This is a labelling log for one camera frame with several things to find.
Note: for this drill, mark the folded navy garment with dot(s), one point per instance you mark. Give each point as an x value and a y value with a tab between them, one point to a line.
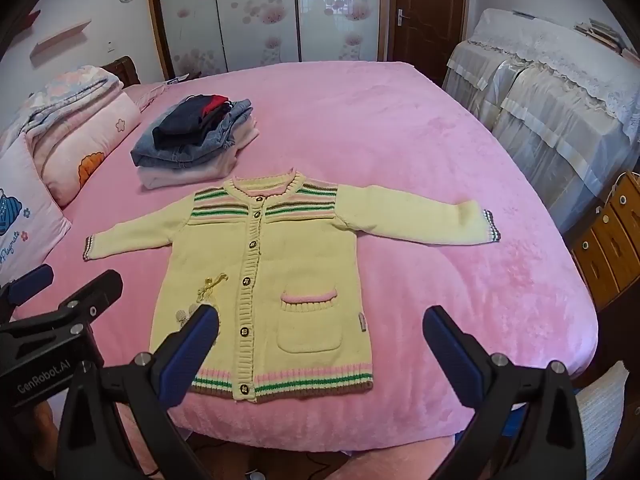
180	120

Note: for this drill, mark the folded floral blanket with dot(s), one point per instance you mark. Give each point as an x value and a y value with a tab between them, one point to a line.
65	90

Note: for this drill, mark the wooden headboard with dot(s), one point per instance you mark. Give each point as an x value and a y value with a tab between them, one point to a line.
125	67

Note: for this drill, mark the stack of books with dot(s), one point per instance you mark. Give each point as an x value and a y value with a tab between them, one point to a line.
600	35

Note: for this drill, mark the brown wooden door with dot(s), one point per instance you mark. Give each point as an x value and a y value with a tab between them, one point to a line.
430	10

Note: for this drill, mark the folded blue denim jeans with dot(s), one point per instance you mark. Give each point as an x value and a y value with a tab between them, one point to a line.
165	154

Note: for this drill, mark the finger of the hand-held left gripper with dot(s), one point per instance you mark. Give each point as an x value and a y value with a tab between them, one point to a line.
97	292
32	282

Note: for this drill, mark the wooden drawer cabinet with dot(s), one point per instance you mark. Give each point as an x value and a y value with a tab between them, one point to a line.
610	255

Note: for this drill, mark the folded red garment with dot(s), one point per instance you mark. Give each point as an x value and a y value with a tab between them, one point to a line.
219	102

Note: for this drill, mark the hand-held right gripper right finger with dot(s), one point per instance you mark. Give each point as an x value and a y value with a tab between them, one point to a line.
450	355

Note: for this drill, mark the pink bed blanket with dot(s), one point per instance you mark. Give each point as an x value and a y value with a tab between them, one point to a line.
400	135

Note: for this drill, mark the white textured cloth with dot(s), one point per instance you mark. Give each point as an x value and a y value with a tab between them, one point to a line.
600	420

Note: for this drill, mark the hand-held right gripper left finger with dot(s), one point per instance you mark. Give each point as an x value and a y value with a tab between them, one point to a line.
192	355

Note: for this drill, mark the pink printed pillow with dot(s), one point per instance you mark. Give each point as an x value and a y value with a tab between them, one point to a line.
25	230

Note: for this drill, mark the cream pillow with orange print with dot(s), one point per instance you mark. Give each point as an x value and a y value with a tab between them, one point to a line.
90	145

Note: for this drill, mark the folded pale pink garment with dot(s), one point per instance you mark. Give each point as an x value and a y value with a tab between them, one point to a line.
200	176

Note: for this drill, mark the yellow striped knit cardigan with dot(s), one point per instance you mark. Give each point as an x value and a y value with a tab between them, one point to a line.
300	260

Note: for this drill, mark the floral sliding door wardrobe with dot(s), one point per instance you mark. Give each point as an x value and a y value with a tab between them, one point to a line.
260	10

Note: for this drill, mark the wooden wall shelf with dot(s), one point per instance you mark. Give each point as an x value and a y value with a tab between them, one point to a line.
60	39

